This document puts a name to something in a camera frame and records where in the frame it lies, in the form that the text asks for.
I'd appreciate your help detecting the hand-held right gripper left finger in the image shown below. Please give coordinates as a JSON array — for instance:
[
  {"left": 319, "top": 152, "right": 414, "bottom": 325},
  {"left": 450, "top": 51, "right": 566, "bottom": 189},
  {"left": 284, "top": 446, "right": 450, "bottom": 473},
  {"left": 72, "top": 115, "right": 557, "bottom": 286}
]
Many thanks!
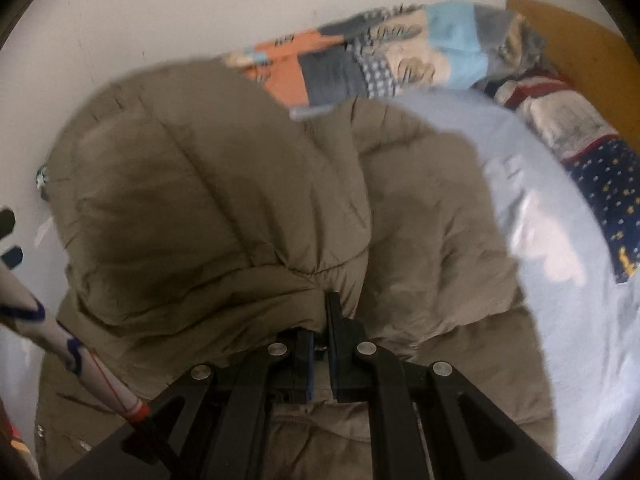
[{"left": 60, "top": 327, "right": 317, "bottom": 480}]

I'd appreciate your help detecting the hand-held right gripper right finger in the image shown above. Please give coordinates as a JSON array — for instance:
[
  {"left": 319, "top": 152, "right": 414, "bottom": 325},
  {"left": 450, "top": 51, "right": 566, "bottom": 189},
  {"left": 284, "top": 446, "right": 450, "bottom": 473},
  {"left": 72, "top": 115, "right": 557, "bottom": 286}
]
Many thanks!
[{"left": 325, "top": 291, "right": 576, "bottom": 480}]

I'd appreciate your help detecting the olive quilted jacket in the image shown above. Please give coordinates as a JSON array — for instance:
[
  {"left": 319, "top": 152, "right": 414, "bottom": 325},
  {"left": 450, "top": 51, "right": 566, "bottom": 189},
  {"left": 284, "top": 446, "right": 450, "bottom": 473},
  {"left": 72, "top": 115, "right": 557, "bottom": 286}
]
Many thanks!
[{"left": 34, "top": 57, "right": 559, "bottom": 480}]

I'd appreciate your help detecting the white stick with blue print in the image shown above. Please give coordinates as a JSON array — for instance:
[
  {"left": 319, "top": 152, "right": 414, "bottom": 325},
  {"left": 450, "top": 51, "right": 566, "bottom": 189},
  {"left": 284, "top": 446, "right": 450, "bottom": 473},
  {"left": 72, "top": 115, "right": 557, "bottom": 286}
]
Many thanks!
[{"left": 0, "top": 259, "right": 182, "bottom": 472}]

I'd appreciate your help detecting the wooden headboard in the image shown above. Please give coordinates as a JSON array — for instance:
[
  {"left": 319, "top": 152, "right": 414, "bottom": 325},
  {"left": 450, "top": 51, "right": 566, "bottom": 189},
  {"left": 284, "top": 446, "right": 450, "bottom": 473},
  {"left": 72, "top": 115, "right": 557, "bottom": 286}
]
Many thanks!
[{"left": 505, "top": 0, "right": 640, "bottom": 157}]

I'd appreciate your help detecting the grey cloth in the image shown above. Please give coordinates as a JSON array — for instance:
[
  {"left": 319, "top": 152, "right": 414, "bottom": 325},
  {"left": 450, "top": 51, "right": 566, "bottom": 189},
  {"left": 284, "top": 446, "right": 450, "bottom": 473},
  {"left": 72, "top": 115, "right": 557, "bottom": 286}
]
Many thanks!
[{"left": 499, "top": 14, "right": 552, "bottom": 77}]

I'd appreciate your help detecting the patchwork cartoon blanket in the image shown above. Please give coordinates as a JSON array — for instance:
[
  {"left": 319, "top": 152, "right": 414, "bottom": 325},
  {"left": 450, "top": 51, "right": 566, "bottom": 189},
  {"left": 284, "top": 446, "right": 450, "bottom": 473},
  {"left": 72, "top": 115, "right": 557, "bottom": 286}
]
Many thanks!
[{"left": 222, "top": 2, "right": 532, "bottom": 122}]

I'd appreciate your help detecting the white and red printed cloth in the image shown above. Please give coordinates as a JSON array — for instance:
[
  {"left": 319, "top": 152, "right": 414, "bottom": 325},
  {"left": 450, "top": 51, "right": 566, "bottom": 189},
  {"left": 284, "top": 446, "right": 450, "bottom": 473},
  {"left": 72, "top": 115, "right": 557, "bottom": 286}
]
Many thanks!
[{"left": 481, "top": 72, "right": 622, "bottom": 162}]

